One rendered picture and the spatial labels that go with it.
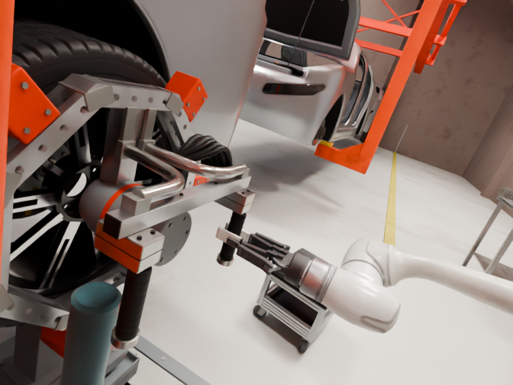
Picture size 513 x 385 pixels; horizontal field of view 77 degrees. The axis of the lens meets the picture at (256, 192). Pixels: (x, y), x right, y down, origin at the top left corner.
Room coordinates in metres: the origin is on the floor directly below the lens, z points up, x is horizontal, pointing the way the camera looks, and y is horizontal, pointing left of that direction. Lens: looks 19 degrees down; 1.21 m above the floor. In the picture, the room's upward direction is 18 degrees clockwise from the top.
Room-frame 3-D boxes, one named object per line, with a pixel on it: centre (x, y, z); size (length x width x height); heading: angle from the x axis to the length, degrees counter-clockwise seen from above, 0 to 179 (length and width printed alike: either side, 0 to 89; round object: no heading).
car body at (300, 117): (5.52, -0.20, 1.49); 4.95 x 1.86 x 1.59; 161
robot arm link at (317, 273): (0.66, -0.19, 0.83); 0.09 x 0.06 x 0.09; 161
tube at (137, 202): (0.52, 0.22, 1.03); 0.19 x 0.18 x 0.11; 71
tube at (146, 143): (0.71, 0.15, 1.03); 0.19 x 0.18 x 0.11; 71
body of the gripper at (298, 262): (0.69, -0.12, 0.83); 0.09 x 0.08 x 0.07; 71
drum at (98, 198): (0.63, 0.23, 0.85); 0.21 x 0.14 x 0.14; 71
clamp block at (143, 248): (0.42, 0.16, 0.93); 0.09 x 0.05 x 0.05; 71
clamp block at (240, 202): (0.75, 0.05, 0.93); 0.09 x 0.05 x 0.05; 71
